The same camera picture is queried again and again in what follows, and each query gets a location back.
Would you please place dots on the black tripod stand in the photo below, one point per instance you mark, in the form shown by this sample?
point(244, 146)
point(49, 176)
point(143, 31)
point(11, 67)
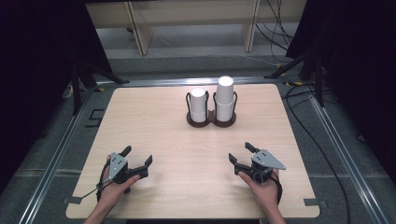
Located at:
point(316, 74)
point(81, 77)

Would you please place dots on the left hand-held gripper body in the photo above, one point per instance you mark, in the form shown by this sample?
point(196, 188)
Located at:
point(117, 166)

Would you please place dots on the metal floor rail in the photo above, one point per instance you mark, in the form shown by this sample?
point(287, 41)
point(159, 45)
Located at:
point(348, 155)
point(53, 161)
point(186, 81)

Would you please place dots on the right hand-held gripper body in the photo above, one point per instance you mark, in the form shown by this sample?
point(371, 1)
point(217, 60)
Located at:
point(264, 161)

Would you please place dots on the dark brown double cup holder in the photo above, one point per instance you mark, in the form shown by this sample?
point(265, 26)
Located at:
point(210, 119)

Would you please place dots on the light wooden shelf unit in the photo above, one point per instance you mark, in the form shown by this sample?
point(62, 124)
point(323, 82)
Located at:
point(140, 34)

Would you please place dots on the short stack of paper cups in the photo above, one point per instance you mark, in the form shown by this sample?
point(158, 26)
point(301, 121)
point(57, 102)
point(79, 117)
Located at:
point(198, 104)

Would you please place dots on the person's right hand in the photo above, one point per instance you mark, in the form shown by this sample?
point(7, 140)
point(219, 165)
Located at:
point(264, 193)

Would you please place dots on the person's left hand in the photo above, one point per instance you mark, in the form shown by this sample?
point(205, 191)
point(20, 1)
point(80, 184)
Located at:
point(113, 191)

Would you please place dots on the dark curtain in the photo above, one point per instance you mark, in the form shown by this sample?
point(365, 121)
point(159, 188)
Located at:
point(37, 77)
point(361, 68)

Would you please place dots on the grey tape strip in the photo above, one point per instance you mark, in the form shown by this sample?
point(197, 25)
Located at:
point(73, 200)
point(315, 202)

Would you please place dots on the tall stack of paper cups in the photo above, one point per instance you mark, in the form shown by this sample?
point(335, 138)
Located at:
point(224, 98)

